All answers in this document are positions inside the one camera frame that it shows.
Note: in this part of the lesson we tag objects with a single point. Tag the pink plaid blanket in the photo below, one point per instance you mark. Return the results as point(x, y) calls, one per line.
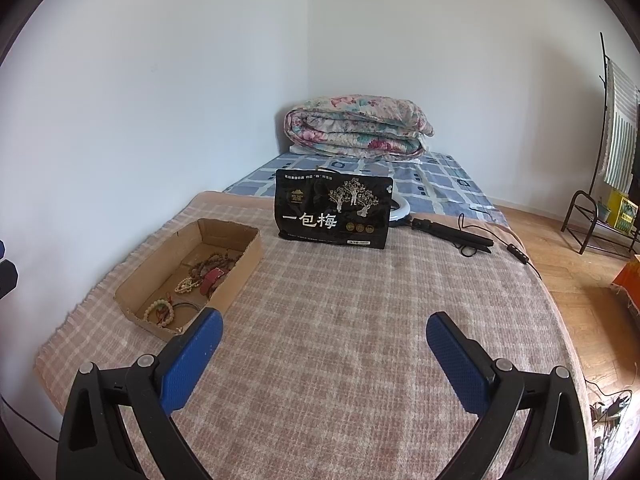
point(325, 310)

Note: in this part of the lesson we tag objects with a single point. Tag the yellow box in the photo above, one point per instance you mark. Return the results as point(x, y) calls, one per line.
point(622, 212)

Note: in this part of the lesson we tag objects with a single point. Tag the striped hanging cloth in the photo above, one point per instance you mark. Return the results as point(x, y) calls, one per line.
point(622, 130)

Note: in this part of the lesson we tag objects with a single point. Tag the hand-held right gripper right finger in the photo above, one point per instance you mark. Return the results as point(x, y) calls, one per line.
point(457, 365)

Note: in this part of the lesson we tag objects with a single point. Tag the blue patterned bed sheet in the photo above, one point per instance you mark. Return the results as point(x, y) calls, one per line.
point(440, 180)

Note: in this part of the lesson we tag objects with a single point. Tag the leaf print white cloth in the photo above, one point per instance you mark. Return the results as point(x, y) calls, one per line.
point(610, 420)

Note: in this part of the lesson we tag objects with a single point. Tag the thin metal bangle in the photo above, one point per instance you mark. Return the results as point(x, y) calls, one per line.
point(187, 304)

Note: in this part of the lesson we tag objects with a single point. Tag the black metal clothes rack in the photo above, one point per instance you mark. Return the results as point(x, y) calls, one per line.
point(602, 55)

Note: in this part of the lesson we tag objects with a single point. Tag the cardboard box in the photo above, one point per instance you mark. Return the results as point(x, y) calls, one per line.
point(220, 232)

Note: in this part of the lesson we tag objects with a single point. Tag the black hair straightener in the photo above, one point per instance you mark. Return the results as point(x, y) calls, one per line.
point(450, 232)

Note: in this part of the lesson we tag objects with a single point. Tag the black snack bag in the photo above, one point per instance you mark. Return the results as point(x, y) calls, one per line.
point(310, 200)

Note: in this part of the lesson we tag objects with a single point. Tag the folded floral quilt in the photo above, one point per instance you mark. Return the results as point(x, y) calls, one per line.
point(350, 125)

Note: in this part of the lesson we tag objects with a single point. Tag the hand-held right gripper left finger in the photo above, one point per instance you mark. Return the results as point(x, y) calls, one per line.
point(192, 360)

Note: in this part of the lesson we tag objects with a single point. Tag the orange cloth covered stool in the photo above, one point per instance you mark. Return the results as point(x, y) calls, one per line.
point(630, 280)

